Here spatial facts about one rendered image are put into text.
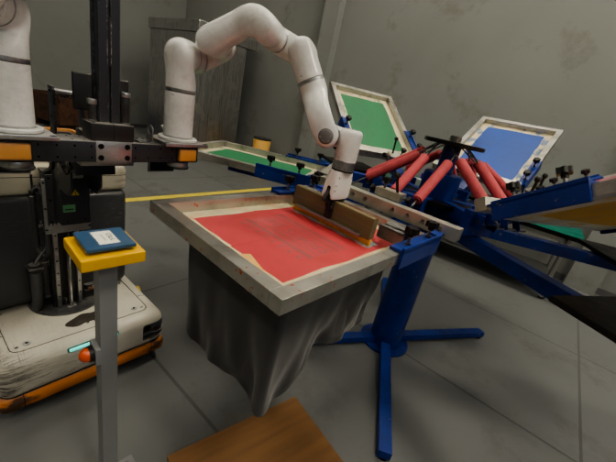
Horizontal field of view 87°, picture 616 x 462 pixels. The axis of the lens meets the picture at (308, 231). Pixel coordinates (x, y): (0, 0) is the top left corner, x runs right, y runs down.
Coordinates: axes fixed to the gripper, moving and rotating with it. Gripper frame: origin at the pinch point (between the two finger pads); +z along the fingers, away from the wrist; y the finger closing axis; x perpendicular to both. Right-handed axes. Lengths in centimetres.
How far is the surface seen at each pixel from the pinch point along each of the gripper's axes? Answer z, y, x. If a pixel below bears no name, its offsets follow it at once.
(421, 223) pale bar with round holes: -0.1, -32.4, 20.1
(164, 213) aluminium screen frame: 3, 51, -19
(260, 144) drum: 56, -329, -429
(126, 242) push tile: 5, 65, -8
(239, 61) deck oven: -79, -316, -511
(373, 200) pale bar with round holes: -1.7, -31.1, -2.1
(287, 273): 5.7, 37.7, 18.2
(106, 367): 41, 68, -9
